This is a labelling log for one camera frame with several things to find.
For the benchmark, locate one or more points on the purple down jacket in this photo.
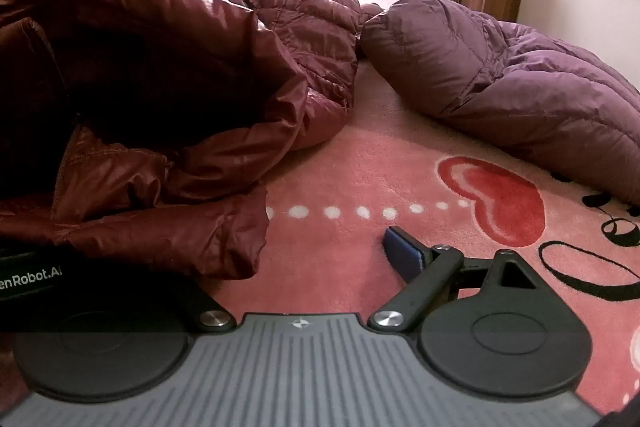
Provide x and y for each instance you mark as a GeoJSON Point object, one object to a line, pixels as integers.
{"type": "Point", "coordinates": [500, 82]}

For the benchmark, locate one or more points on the maroon down jacket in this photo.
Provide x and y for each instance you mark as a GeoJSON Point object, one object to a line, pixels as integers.
{"type": "Point", "coordinates": [150, 32]}

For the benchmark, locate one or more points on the pink printed blanket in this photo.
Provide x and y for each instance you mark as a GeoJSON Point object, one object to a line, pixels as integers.
{"type": "Point", "coordinates": [340, 247]}

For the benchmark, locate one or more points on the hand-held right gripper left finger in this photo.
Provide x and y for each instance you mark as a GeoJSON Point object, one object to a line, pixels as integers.
{"type": "Point", "coordinates": [201, 303]}

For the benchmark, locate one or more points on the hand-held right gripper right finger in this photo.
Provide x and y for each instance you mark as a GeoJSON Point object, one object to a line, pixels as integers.
{"type": "Point", "coordinates": [402, 252]}

